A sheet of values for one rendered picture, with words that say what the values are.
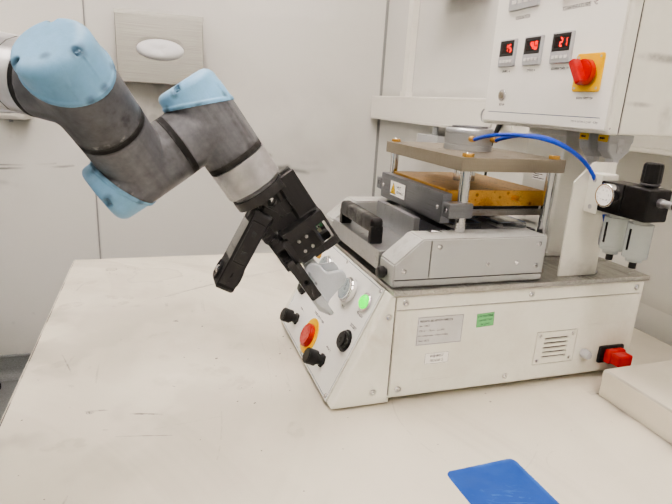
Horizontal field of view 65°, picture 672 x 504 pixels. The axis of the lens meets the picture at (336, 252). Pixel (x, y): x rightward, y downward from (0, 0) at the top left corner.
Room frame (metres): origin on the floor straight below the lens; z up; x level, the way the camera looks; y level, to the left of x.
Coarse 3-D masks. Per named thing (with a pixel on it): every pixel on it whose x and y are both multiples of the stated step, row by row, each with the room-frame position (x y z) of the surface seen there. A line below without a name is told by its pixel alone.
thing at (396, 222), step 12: (384, 204) 0.91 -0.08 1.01; (384, 216) 0.90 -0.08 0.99; (396, 216) 0.86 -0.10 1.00; (408, 216) 0.82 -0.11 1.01; (336, 228) 0.93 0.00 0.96; (348, 228) 0.87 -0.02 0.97; (360, 228) 0.88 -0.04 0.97; (384, 228) 0.89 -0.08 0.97; (396, 228) 0.85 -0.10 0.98; (408, 228) 0.81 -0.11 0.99; (348, 240) 0.87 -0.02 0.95; (360, 240) 0.81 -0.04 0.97; (384, 240) 0.80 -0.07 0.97; (396, 240) 0.81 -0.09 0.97; (360, 252) 0.81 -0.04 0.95; (372, 252) 0.76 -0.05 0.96; (372, 264) 0.76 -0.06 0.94
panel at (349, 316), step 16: (320, 256) 0.95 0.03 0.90; (336, 256) 0.89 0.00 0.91; (352, 272) 0.81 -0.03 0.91; (368, 288) 0.74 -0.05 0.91; (304, 304) 0.91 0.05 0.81; (336, 304) 0.80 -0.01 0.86; (352, 304) 0.76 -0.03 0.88; (368, 304) 0.71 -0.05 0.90; (304, 320) 0.87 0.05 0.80; (320, 320) 0.82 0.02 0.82; (336, 320) 0.77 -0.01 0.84; (352, 320) 0.73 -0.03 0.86; (368, 320) 0.70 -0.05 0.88; (320, 336) 0.79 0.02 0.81; (336, 336) 0.75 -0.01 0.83; (352, 336) 0.71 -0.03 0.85; (320, 352) 0.76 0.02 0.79; (336, 352) 0.72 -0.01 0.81; (352, 352) 0.69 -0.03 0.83; (320, 368) 0.74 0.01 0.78; (336, 368) 0.70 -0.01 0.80; (320, 384) 0.71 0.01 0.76
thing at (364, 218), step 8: (344, 208) 0.89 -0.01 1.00; (352, 208) 0.86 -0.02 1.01; (360, 208) 0.85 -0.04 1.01; (344, 216) 0.91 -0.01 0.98; (352, 216) 0.85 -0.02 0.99; (360, 216) 0.82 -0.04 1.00; (368, 216) 0.80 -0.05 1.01; (376, 216) 0.79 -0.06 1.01; (360, 224) 0.82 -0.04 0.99; (368, 224) 0.79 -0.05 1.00; (376, 224) 0.78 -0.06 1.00; (368, 232) 0.78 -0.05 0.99; (376, 232) 0.78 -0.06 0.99; (368, 240) 0.78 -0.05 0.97; (376, 240) 0.78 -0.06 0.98
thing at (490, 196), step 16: (416, 176) 0.92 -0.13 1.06; (432, 176) 0.93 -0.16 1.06; (448, 176) 0.95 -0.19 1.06; (480, 176) 0.97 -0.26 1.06; (448, 192) 0.79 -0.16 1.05; (480, 192) 0.80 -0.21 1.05; (496, 192) 0.81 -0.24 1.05; (512, 192) 0.82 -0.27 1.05; (528, 192) 0.83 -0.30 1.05; (480, 208) 0.81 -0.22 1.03; (496, 208) 0.82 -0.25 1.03; (512, 208) 0.83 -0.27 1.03; (528, 208) 0.84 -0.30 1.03
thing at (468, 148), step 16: (448, 128) 0.90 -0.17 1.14; (464, 128) 0.88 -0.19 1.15; (480, 128) 0.88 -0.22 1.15; (400, 144) 0.95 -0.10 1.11; (416, 144) 0.96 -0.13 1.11; (432, 144) 0.98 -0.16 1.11; (448, 144) 0.89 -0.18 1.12; (464, 144) 0.87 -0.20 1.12; (480, 144) 0.87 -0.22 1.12; (560, 144) 0.79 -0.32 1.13; (432, 160) 0.83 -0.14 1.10; (448, 160) 0.79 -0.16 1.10; (464, 160) 0.75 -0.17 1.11; (480, 160) 0.76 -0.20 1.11; (496, 160) 0.77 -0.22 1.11; (512, 160) 0.78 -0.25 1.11; (528, 160) 0.79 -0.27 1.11; (544, 160) 0.80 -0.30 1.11; (560, 160) 0.81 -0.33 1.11; (592, 176) 0.79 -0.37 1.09
